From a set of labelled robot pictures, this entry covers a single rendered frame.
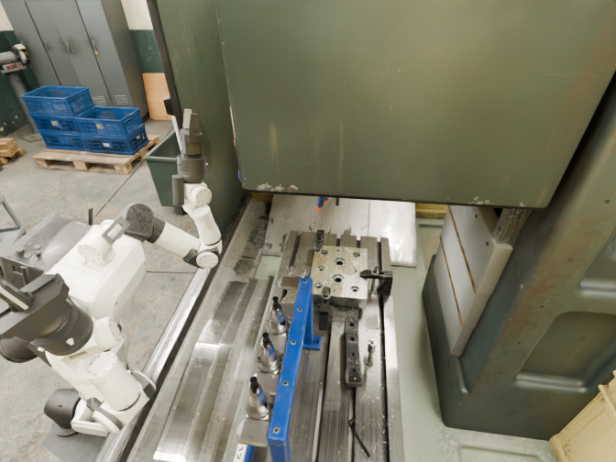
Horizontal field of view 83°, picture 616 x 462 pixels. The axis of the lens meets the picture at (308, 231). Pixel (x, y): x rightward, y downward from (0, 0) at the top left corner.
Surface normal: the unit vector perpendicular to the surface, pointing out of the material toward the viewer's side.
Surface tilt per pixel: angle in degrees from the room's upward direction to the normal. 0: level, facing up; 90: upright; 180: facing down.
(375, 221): 24
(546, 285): 90
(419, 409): 0
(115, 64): 90
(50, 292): 16
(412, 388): 0
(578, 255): 90
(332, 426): 0
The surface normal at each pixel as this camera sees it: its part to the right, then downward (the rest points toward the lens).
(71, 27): 0.25, 0.60
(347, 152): -0.14, 0.62
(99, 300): 0.83, 0.22
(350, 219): -0.07, -0.47
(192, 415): -0.03, -0.69
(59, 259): 0.38, -0.69
